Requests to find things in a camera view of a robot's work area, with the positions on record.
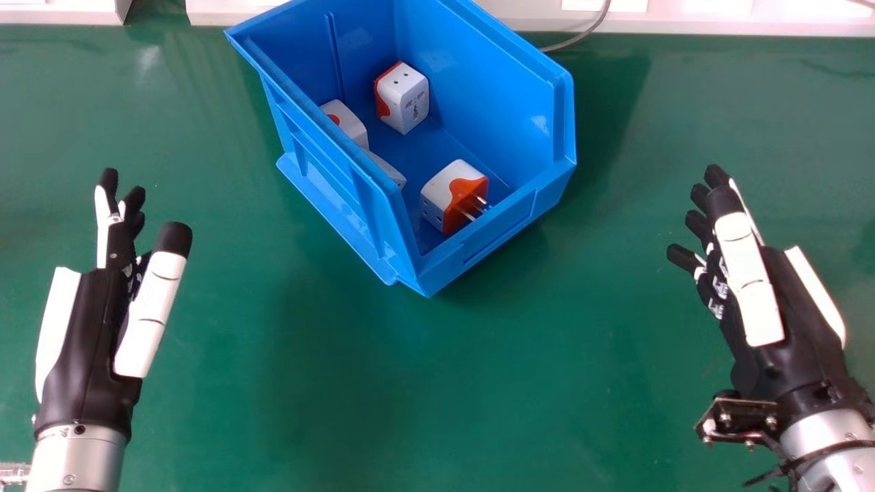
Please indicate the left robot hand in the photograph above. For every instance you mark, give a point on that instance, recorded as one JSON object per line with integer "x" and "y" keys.
{"x": 89, "y": 342}

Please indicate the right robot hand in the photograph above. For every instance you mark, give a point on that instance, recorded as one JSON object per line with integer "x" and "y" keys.
{"x": 786, "y": 342}

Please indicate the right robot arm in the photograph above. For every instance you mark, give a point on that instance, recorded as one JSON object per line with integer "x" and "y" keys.
{"x": 830, "y": 447}

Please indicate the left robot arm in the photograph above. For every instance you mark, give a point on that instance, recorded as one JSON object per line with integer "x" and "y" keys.
{"x": 75, "y": 461}

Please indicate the white-and-orange plug adapter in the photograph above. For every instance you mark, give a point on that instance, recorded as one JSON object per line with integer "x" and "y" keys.
{"x": 391, "y": 172}
{"x": 448, "y": 195}
{"x": 347, "y": 123}
{"x": 403, "y": 96}

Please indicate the blue plastic bin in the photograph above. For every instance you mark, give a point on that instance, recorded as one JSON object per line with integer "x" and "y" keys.
{"x": 472, "y": 102}

